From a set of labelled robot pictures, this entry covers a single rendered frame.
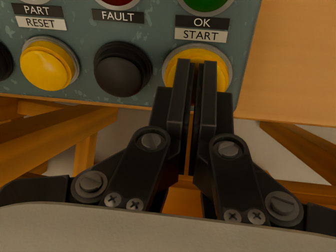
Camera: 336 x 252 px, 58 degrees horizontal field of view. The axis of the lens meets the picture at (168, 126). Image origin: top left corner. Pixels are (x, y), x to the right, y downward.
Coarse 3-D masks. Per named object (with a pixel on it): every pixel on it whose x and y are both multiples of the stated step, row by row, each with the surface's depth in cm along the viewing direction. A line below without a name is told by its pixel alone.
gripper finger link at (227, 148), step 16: (208, 144) 9; (224, 144) 9; (240, 144) 9; (208, 160) 9; (224, 160) 9; (240, 160) 9; (224, 176) 8; (240, 176) 8; (256, 176) 8; (224, 192) 8; (240, 192) 8; (256, 192) 8; (208, 208) 10; (224, 208) 8; (240, 208) 8; (256, 208) 8
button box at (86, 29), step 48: (0, 0) 13; (48, 0) 12; (96, 0) 12; (144, 0) 12; (240, 0) 12; (0, 48) 14; (96, 48) 14; (144, 48) 14; (240, 48) 13; (48, 96) 16; (96, 96) 16; (144, 96) 16
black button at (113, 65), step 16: (112, 48) 13; (96, 64) 14; (112, 64) 13; (128, 64) 13; (144, 64) 14; (96, 80) 14; (112, 80) 14; (128, 80) 14; (144, 80) 14; (128, 96) 14
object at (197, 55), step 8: (192, 48) 13; (200, 48) 13; (176, 56) 13; (184, 56) 13; (192, 56) 13; (200, 56) 13; (208, 56) 13; (216, 56) 13; (168, 64) 13; (224, 64) 13; (168, 72) 13; (224, 72) 13; (168, 80) 14; (224, 80) 13; (192, 88) 14; (224, 88) 14; (192, 96) 14; (192, 104) 14
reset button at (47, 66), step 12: (36, 48) 13; (48, 48) 13; (60, 48) 14; (24, 60) 14; (36, 60) 13; (48, 60) 13; (60, 60) 14; (24, 72) 14; (36, 72) 14; (48, 72) 14; (60, 72) 14; (72, 72) 14; (36, 84) 14; (48, 84) 14; (60, 84) 14
